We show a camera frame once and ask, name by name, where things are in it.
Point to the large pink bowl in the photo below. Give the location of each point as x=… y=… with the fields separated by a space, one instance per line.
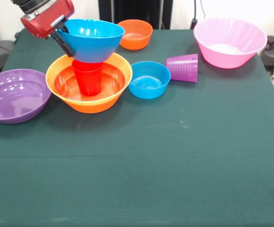
x=229 y=45

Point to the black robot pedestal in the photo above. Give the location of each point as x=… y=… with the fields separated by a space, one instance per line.
x=132 y=9

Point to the red cup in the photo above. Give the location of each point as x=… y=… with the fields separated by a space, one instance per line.
x=88 y=78

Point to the small blue bowl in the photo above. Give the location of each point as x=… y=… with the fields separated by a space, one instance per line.
x=148 y=87

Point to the wide red-orange bowl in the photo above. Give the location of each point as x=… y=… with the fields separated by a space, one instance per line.
x=113 y=82

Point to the wide purple bowl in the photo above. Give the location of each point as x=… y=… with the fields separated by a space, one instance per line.
x=16 y=99

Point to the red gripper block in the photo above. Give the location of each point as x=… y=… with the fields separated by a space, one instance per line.
x=47 y=21

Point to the large blue bowl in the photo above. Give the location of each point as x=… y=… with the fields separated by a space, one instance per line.
x=92 y=47

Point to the purple cup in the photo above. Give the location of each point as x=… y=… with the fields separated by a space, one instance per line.
x=184 y=68

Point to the small red-orange bowl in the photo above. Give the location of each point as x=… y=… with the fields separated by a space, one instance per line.
x=137 y=37

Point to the large orange bowl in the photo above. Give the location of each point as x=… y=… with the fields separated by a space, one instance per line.
x=92 y=106

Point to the dark green table cloth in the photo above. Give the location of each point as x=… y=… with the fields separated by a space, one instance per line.
x=33 y=177

